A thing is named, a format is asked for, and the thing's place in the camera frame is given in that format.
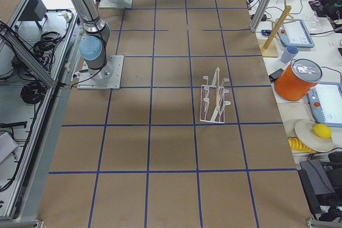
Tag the lavender cup on desk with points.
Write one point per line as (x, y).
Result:
(289, 53)

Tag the black power adapter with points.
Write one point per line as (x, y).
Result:
(275, 75)

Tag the orange canister with lid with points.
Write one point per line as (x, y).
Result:
(298, 79)

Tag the beige plate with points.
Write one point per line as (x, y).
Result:
(304, 131)

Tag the blue teach pendant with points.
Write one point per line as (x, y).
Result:
(294, 32)
(325, 103)

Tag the yellow lemon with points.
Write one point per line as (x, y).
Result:
(322, 130)

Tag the white wire cup rack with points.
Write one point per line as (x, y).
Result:
(213, 101)

